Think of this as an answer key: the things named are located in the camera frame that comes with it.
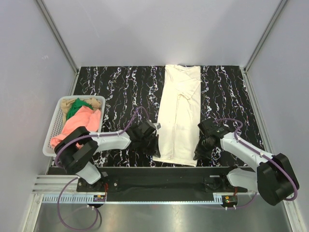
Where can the right small circuit board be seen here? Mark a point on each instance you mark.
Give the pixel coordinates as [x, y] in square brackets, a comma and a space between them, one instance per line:
[230, 199]

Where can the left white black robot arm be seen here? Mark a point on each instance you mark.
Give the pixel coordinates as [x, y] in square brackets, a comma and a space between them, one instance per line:
[74, 153]

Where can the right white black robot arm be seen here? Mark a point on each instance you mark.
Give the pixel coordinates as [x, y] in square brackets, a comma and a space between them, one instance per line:
[271, 176]

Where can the right aluminium frame post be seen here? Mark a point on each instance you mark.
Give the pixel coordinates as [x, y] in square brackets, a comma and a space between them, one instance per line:
[270, 25]

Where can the beige t shirt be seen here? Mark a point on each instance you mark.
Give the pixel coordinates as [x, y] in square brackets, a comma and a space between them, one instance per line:
[65, 105]

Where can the white slotted cable duct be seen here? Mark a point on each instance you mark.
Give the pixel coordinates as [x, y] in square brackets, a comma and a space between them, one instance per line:
[69, 198]

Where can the left small circuit board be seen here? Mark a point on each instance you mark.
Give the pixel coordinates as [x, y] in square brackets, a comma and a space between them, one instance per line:
[99, 198]

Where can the aluminium frame post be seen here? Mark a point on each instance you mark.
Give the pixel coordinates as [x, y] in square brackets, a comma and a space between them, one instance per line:
[51, 24]
[270, 25]

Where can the cream white t shirt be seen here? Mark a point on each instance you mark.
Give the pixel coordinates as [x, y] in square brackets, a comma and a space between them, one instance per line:
[179, 115]

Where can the small circuit board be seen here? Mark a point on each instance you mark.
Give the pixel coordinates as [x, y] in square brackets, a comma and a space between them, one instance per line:
[99, 198]
[230, 199]

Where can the left aluminium frame post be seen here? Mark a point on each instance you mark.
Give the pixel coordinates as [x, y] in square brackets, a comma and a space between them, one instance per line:
[51, 24]

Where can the green t shirt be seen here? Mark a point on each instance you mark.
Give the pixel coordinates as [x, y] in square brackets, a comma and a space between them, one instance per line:
[77, 104]

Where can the aluminium front rail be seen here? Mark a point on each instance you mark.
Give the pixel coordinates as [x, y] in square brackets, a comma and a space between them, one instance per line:
[48, 183]

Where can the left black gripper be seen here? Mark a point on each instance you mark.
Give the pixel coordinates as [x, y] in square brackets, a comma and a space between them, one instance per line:
[154, 150]

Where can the salmon pink t shirt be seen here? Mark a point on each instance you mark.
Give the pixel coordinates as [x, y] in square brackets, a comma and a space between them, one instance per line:
[85, 117]

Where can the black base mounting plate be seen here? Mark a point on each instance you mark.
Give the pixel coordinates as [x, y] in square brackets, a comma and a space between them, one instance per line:
[170, 196]

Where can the white plastic laundry basket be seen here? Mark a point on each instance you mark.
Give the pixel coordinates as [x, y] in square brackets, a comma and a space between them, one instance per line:
[57, 124]

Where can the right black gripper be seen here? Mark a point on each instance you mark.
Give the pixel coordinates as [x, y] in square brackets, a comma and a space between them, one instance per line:
[200, 153]

